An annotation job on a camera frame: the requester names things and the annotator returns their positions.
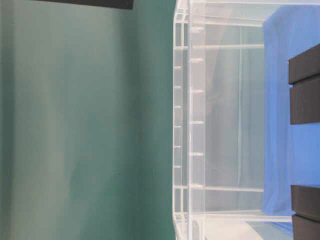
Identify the black camera box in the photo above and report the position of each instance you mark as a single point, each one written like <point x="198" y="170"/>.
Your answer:
<point x="116" y="4"/>
<point x="304" y="93"/>
<point x="305" y="202"/>

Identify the clear plastic storage case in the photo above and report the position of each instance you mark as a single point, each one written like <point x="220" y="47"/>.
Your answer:
<point x="218" y="153"/>

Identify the blue liner in case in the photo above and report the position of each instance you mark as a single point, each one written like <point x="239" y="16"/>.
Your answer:
<point x="291" y="152"/>

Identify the green table cloth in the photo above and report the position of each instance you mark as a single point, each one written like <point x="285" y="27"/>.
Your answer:
<point x="86" y="97"/>

